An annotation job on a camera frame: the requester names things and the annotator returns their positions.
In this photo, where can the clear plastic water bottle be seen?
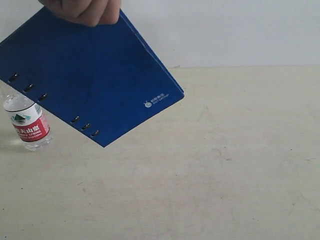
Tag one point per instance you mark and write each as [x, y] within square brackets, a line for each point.
[28, 119]

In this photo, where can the person's bare hand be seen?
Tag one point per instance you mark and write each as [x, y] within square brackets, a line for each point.
[85, 12]

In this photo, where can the blue ring binder notebook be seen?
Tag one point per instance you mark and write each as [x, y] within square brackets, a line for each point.
[103, 81]

